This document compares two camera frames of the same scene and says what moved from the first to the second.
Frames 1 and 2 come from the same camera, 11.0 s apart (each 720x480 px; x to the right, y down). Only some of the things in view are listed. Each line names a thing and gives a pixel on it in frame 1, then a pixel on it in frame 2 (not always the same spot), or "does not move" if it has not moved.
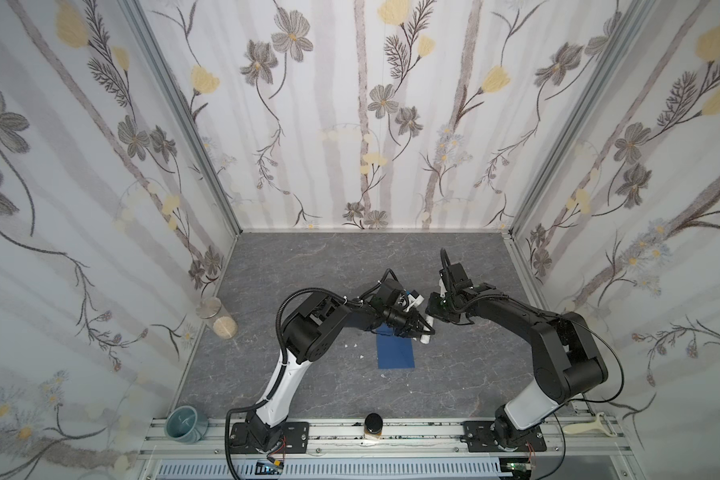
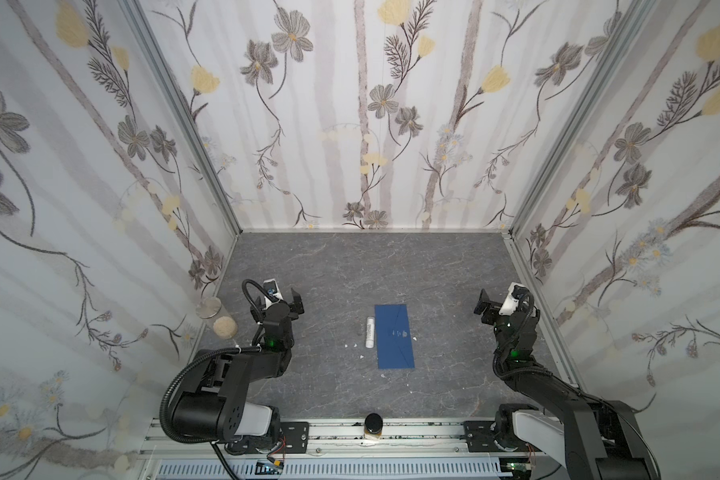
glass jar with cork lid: x=224 y=325 does not move
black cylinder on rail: x=373 y=426 does not move
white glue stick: x=425 y=339 -> x=370 y=332
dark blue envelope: x=393 y=351 does not move
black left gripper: x=413 y=318 -> x=278 y=308
